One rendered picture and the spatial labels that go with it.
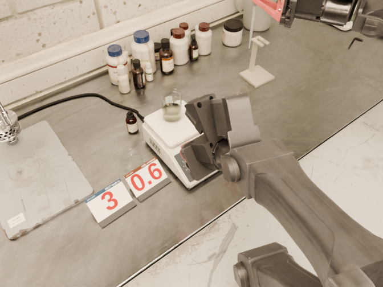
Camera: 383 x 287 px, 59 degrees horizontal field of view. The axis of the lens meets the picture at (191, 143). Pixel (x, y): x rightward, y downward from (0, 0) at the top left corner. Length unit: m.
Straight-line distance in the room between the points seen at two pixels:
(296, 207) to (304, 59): 0.91
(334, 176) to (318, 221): 0.54
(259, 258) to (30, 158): 0.62
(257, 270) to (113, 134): 0.56
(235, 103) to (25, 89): 0.73
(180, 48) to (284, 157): 0.74
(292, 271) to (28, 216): 0.57
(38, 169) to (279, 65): 0.80
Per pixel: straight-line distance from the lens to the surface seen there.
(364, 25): 0.78
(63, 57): 1.09
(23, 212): 0.84
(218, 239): 0.74
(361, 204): 0.87
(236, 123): 0.50
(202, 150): 0.57
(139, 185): 0.80
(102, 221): 0.78
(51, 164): 0.90
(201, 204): 0.78
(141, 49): 1.06
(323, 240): 0.34
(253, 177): 0.43
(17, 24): 1.06
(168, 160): 0.80
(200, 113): 0.55
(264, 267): 0.53
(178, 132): 0.80
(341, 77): 1.20
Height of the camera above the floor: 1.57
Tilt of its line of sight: 48 degrees down
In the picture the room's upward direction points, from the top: straight up
